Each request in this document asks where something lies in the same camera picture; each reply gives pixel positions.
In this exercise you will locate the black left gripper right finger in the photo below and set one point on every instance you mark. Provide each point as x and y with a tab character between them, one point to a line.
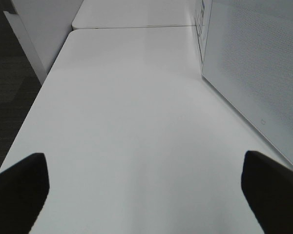
268	188

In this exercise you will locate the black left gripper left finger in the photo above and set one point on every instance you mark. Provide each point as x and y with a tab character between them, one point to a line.
24	188

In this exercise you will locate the white microwave door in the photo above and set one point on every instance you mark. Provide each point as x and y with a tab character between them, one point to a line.
249	61

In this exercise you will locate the white microwave oven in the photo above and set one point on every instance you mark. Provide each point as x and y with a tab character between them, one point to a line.
202	17

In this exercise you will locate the white partition panel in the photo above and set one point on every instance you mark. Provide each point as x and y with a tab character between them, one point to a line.
41	27

